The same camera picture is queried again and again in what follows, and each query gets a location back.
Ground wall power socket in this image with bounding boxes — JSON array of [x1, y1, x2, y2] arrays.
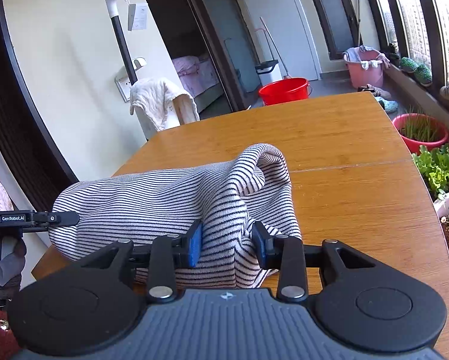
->
[[115, 76, 132, 102]]

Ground red plastic bucket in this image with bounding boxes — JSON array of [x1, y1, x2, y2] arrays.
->
[[259, 77, 312, 106]]

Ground gloved left hand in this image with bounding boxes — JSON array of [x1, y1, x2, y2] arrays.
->
[[0, 236, 27, 309]]

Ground pink laundry basket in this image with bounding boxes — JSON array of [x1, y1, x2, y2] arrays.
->
[[343, 46, 390, 89]]

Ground white floor washer vacuum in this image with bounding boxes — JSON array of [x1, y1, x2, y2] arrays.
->
[[100, 0, 184, 142]]

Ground white paper tag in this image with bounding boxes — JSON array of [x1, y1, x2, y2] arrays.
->
[[127, 2, 149, 32]]

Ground grey striped knit garment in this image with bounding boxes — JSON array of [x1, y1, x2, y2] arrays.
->
[[49, 144, 301, 289]]

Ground broom with red handle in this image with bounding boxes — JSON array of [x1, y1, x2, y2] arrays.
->
[[259, 16, 292, 79]]

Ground green potted plant near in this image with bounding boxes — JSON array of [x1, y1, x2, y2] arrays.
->
[[414, 64, 433, 87]]

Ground green potted plant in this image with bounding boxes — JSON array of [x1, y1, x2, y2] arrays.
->
[[398, 57, 419, 74], [414, 64, 433, 87]]

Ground red pot with grass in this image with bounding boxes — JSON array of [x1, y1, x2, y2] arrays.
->
[[392, 113, 449, 154]]

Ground green potted plant far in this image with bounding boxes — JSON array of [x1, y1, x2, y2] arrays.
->
[[398, 57, 419, 74]]

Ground white pedal trash bin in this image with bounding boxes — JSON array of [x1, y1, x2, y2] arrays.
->
[[254, 59, 282, 86]]

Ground pink bed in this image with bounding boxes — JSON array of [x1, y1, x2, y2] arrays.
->
[[172, 54, 223, 98]]

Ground slippers on floor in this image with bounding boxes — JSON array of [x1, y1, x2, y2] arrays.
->
[[357, 84, 398, 114]]

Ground cream towel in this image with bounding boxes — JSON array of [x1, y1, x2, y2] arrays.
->
[[130, 78, 200, 140]]

